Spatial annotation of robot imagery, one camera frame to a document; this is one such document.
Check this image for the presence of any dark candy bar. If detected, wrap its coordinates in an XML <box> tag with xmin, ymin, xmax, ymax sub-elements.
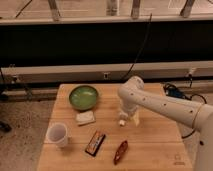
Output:
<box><xmin>85</xmin><ymin>131</ymin><xmax>106</xmax><ymax>157</ymax></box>

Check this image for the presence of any black cable right floor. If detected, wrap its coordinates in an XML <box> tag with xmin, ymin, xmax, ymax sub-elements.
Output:
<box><xmin>163</xmin><ymin>82</ymin><xmax>208</xmax><ymax>140</ymax></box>

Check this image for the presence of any brown snack wrapper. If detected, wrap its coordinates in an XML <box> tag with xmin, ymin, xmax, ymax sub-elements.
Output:
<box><xmin>113</xmin><ymin>140</ymin><xmax>128</xmax><ymax>165</ymax></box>

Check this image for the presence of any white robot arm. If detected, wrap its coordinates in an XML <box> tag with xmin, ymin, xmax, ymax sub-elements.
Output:
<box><xmin>118</xmin><ymin>76</ymin><xmax>213</xmax><ymax>171</ymax></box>

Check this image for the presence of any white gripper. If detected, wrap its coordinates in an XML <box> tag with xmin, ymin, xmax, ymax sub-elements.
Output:
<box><xmin>121</xmin><ymin>100</ymin><xmax>140</xmax><ymax>126</ymax></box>

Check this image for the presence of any white bottle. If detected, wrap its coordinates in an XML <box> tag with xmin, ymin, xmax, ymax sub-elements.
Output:
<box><xmin>119</xmin><ymin>112</ymin><xmax>128</xmax><ymax>126</ymax></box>

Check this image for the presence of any black cable on wall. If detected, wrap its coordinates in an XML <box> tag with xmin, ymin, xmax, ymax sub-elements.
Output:
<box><xmin>119</xmin><ymin>13</ymin><xmax>153</xmax><ymax>82</ymax></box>

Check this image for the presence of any wooden table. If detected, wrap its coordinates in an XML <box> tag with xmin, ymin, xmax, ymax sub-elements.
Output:
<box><xmin>37</xmin><ymin>84</ymin><xmax>192</xmax><ymax>171</ymax></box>

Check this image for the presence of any white plastic cup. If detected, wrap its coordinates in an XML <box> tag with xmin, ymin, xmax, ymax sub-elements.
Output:
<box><xmin>46</xmin><ymin>123</ymin><xmax>68</xmax><ymax>148</ymax></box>

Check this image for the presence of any green ceramic bowl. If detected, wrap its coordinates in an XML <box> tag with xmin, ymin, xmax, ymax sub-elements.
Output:
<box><xmin>69</xmin><ymin>85</ymin><xmax>99</xmax><ymax>111</ymax></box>

